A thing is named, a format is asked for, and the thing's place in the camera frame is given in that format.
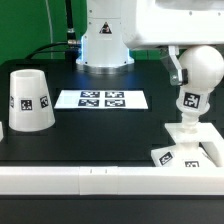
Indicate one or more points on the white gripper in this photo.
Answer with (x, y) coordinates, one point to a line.
(156, 23)

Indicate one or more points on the white lamp bulb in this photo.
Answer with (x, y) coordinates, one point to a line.
(205, 67)

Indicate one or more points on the white lamp base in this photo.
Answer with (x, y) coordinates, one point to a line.
(200, 147)

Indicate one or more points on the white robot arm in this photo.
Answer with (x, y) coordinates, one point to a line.
(115, 27)

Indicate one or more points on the white lamp shade cone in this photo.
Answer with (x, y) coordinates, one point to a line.
(30, 107)

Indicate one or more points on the white marker sheet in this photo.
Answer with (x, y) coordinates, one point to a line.
(101, 99)

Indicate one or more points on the white front wall rail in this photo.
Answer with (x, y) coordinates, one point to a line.
(110, 181)

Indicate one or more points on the white wall rail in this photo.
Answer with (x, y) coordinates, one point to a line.
(110, 181)
(1, 132)

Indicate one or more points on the white left wall rail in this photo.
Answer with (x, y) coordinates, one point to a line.
(1, 132)

